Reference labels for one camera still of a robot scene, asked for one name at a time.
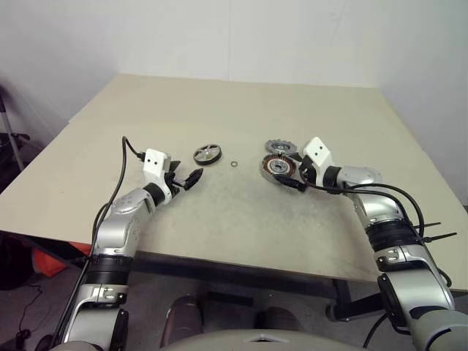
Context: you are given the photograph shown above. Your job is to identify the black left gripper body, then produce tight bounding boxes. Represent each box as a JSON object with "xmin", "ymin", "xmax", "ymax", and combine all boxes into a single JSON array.
[{"xmin": 165, "ymin": 168, "xmax": 188, "ymax": 198}]

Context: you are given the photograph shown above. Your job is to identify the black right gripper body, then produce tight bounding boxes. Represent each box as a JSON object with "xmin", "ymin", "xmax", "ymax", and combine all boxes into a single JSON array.
[{"xmin": 298, "ymin": 157, "xmax": 320, "ymax": 188}]

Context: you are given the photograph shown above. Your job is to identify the copper wound motor stator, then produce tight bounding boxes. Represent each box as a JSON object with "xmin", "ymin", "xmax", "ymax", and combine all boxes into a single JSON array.
[{"xmin": 261, "ymin": 152, "xmax": 298, "ymax": 182}]

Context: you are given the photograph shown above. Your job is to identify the grey toothed gear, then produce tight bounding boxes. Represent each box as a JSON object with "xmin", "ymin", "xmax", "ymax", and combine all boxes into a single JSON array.
[{"xmin": 263, "ymin": 138, "xmax": 296, "ymax": 154}]

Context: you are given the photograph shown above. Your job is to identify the black rimmed silver spoked rotor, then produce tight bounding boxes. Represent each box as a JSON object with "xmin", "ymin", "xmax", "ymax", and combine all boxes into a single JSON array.
[{"xmin": 192, "ymin": 144, "xmax": 224, "ymax": 165}]

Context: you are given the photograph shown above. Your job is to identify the dark brown rounded shape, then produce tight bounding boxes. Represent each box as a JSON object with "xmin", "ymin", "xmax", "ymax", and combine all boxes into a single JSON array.
[{"xmin": 160, "ymin": 295, "xmax": 204, "ymax": 348}]

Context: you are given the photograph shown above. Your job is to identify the orange object under table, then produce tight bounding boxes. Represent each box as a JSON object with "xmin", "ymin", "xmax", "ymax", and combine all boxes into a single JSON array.
[{"xmin": 31, "ymin": 241, "xmax": 92, "ymax": 281}]

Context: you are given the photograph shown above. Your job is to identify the grey robot torso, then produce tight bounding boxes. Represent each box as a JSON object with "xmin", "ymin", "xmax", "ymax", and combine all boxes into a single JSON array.
[{"xmin": 167, "ymin": 328, "xmax": 366, "ymax": 351}]

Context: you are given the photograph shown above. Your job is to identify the silver tripod stand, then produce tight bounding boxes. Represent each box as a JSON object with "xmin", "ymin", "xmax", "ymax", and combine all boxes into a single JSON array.
[{"xmin": 0, "ymin": 86, "xmax": 32, "ymax": 173}]

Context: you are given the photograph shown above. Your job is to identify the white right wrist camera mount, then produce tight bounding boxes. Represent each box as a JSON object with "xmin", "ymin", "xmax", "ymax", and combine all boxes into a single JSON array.
[{"xmin": 301, "ymin": 136, "xmax": 336, "ymax": 187}]

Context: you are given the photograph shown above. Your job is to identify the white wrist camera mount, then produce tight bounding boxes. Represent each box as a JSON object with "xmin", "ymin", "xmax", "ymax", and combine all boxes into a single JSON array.
[
  {"xmin": 301, "ymin": 136, "xmax": 336, "ymax": 187},
  {"xmin": 141, "ymin": 148, "xmax": 173, "ymax": 195}
]

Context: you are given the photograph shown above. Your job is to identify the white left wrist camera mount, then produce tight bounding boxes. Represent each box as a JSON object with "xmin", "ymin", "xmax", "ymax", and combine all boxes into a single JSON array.
[{"xmin": 141, "ymin": 148, "xmax": 173, "ymax": 195}]

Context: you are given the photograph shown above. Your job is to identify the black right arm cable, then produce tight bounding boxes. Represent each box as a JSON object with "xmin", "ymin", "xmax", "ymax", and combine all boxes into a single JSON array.
[{"xmin": 310, "ymin": 181, "xmax": 453, "ymax": 292}]

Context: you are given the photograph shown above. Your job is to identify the black table frame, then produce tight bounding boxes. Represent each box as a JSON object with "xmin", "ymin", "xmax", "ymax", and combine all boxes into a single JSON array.
[{"xmin": 0, "ymin": 230, "xmax": 468, "ymax": 322}]

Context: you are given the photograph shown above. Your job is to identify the thin black floor cable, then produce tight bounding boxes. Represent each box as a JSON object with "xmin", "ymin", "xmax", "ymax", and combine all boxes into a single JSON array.
[{"xmin": 14, "ymin": 281, "xmax": 45, "ymax": 343}]

